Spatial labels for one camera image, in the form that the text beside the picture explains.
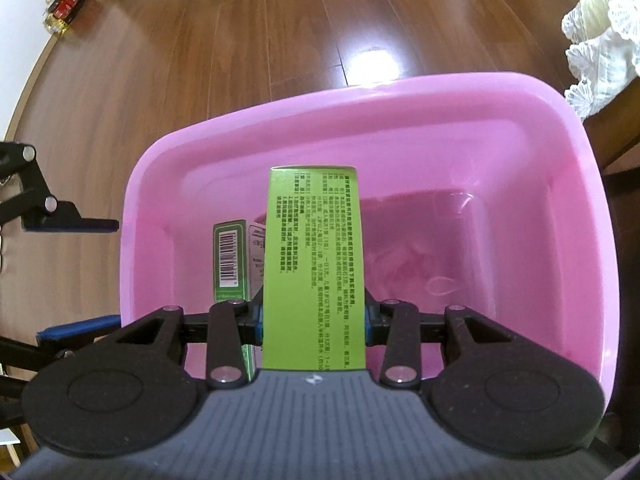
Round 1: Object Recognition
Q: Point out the white green clover box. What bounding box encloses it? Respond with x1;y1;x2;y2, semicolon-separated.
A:
262;166;367;370

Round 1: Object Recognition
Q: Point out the green white spray box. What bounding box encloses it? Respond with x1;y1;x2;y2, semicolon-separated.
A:
213;220;266;302

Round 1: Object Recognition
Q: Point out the pink plastic bin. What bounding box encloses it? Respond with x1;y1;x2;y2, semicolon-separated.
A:
119;73;620;392

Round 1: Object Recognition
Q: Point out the white lace cloth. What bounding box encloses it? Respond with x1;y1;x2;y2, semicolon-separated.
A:
561;0;639;120

